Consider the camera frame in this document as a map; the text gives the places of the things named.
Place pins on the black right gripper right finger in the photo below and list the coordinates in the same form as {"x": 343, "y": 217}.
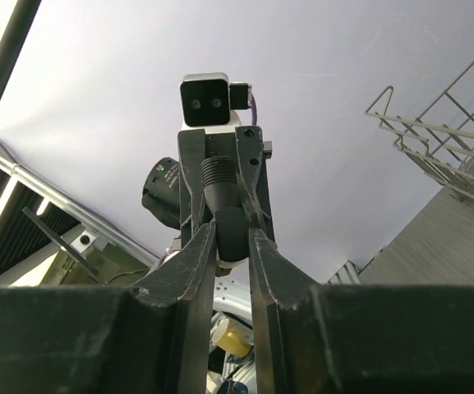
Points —
{"x": 313, "y": 338}

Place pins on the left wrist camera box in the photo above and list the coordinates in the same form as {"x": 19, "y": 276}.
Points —
{"x": 211, "y": 101}

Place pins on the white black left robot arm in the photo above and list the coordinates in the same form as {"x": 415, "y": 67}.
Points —
{"x": 161, "y": 195}

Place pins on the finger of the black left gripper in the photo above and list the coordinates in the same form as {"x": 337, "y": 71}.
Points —
{"x": 252, "y": 179}
{"x": 193, "y": 210}

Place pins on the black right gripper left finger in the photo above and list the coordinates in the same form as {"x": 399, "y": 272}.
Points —
{"x": 151, "y": 337}

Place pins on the grey wire dish rack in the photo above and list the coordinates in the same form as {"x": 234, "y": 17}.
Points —
{"x": 439, "y": 140}

